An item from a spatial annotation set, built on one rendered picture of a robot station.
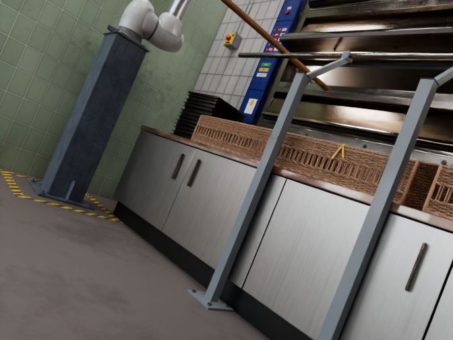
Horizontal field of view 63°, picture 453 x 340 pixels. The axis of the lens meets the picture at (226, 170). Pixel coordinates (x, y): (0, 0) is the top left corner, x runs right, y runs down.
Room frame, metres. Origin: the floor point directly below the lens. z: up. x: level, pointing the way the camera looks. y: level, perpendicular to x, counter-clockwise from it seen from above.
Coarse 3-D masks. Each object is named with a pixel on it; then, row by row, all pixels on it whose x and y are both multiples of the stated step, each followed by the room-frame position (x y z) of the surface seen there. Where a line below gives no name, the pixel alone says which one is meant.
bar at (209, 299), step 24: (312, 72) 1.45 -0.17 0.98; (288, 96) 1.43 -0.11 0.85; (432, 96) 1.07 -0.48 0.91; (288, 120) 1.42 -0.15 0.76; (408, 120) 1.07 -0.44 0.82; (408, 144) 1.05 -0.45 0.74; (264, 168) 1.41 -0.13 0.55; (384, 192) 1.06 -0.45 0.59; (240, 216) 1.42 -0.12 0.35; (384, 216) 1.07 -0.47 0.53; (240, 240) 1.42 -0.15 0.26; (360, 240) 1.07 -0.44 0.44; (360, 264) 1.05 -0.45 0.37; (216, 288) 1.41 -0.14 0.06; (336, 312) 1.06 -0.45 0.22; (336, 336) 1.06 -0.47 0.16
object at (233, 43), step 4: (232, 36) 2.72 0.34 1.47; (236, 36) 2.71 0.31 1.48; (240, 36) 2.73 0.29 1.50; (228, 40) 2.74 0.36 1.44; (232, 40) 2.71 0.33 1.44; (236, 40) 2.72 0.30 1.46; (240, 40) 2.74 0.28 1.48; (224, 44) 2.76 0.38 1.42; (228, 44) 2.73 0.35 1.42; (232, 44) 2.71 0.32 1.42; (236, 44) 2.73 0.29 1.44; (228, 48) 2.80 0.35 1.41; (232, 48) 2.76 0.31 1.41; (236, 48) 2.74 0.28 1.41
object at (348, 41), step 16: (368, 32) 1.80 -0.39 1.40; (384, 32) 1.73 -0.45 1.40; (400, 32) 1.67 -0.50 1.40; (416, 32) 1.62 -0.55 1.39; (432, 32) 1.56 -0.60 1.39; (448, 32) 1.52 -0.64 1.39; (288, 48) 2.27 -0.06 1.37; (304, 48) 2.18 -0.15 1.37; (320, 48) 2.10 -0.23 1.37; (336, 48) 2.02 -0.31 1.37; (352, 48) 1.95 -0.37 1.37; (368, 48) 1.88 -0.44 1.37; (384, 48) 1.81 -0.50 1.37; (400, 48) 1.75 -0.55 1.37; (416, 48) 1.70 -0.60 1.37; (432, 48) 1.65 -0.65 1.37; (448, 48) 1.60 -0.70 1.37
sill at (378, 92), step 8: (312, 88) 2.13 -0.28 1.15; (320, 88) 2.09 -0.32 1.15; (328, 88) 2.05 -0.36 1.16; (336, 88) 2.01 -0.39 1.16; (344, 88) 1.98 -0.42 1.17; (352, 88) 1.94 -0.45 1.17; (360, 88) 1.91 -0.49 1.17; (368, 88) 1.88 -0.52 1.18; (384, 96) 1.80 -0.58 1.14; (392, 96) 1.77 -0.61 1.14; (400, 96) 1.74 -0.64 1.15; (408, 96) 1.72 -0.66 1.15; (440, 96) 1.61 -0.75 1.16; (448, 96) 1.59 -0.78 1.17
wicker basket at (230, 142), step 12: (204, 120) 1.93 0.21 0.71; (216, 120) 1.86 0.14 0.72; (228, 120) 1.80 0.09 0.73; (204, 132) 2.00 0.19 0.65; (216, 132) 2.05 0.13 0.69; (228, 132) 1.78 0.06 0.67; (240, 132) 1.72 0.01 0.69; (252, 132) 1.66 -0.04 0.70; (264, 132) 1.61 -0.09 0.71; (216, 144) 1.81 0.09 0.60; (228, 144) 1.75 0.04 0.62; (240, 144) 1.70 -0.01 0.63; (252, 144) 1.65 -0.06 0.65; (264, 144) 2.18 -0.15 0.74; (252, 156) 1.62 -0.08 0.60
